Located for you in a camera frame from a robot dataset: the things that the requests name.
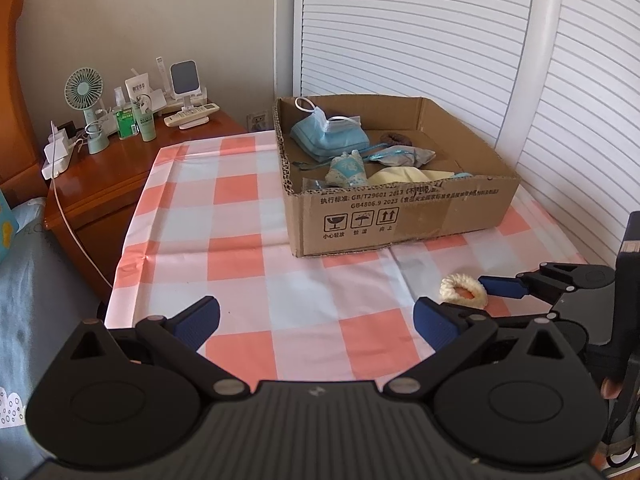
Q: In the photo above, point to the blue face mask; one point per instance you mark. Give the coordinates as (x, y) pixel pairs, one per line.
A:
(335, 142)
(320, 117)

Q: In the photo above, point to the wooden nightstand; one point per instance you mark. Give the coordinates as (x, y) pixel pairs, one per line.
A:
(115, 180)

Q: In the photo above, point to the white packet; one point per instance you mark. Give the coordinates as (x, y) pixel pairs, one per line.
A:
(137, 89)

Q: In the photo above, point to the cardboard box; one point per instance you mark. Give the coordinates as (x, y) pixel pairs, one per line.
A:
(400, 230)

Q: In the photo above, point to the cream hair scrunchie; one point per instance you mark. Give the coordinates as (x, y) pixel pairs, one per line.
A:
(447, 287)

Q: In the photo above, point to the green desk fan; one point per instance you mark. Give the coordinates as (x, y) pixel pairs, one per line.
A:
(97, 142)

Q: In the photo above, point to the person's right hand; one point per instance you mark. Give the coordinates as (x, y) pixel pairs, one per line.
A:
(611, 389)

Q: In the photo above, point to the white phone stand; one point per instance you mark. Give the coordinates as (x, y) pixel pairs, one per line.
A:
(184, 76)

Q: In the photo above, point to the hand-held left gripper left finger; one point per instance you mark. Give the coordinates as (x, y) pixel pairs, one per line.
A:
(200, 322)

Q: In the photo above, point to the white louvered wardrobe door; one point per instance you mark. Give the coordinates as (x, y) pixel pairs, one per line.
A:
(400, 35)
(590, 110)

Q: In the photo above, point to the light blue printed pillow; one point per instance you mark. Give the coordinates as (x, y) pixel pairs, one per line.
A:
(7, 225)

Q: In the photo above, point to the orange checkered tablecloth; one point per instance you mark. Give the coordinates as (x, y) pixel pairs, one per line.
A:
(225, 220)

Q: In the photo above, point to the plush toy with yellow cloth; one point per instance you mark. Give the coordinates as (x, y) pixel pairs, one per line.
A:
(400, 176)

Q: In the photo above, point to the green tube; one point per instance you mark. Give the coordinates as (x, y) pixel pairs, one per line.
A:
(147, 127)

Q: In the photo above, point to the bed with grey-blue sheet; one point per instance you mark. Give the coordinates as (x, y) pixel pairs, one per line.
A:
(45, 310)

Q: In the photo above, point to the brown hair scrunchie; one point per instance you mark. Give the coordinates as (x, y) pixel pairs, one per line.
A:
(395, 136)

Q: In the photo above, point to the white power strip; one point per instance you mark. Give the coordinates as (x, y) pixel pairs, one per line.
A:
(57, 157)

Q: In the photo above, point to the patterned sachet with blue tassel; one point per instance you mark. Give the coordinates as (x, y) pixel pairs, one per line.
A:
(345, 172)

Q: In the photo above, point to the small spray bottle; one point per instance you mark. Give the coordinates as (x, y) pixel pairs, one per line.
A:
(119, 100)

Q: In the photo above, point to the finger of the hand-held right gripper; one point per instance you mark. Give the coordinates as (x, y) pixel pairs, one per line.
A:
(520, 321)
(500, 286)

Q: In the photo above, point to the wooden headboard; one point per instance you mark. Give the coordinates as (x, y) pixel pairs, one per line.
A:
(10, 110)

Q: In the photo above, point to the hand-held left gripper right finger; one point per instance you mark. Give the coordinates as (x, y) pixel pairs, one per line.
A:
(434, 322)

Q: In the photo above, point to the wall socket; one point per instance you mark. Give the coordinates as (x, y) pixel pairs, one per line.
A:
(257, 121)

